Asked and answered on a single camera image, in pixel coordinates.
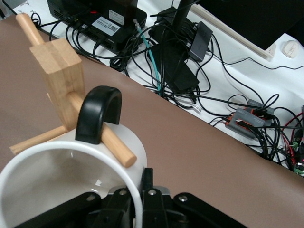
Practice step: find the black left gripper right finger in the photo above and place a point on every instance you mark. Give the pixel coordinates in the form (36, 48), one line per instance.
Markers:
(152, 204)

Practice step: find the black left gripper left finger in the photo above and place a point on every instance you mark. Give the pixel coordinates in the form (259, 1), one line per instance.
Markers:
(114, 206)

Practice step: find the brown table cover mat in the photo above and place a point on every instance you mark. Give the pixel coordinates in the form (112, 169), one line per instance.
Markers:
(202, 166)

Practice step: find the clear network plug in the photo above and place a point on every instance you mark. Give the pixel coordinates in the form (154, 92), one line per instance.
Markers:
(197, 108)

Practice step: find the grey orange adapter box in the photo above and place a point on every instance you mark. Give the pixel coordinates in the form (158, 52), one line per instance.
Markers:
(257, 105)
(242, 123)

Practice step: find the black power brick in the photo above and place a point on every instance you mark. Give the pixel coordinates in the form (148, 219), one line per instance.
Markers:
(177, 71)

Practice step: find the wooden mug rack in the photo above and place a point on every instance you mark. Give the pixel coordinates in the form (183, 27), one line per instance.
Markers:
(61, 71)

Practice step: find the green terminal connector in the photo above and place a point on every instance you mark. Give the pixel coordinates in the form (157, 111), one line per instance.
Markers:
(298, 166)

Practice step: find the dark grey usb hub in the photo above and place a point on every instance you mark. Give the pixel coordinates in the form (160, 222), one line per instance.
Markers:
(200, 40)

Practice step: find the cream plastic strip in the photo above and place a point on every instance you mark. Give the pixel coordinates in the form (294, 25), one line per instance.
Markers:
(237, 33)

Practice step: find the black mini computer box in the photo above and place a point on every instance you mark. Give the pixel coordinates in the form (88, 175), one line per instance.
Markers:
(107, 14)

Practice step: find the black monitor stand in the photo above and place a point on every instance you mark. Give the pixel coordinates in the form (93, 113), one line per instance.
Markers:
(183, 12)

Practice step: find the white round plastic disc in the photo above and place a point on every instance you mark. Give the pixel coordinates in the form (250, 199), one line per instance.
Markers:
(290, 48)

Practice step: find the black monitor panel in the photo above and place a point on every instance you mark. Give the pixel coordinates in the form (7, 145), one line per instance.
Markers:
(249, 16)

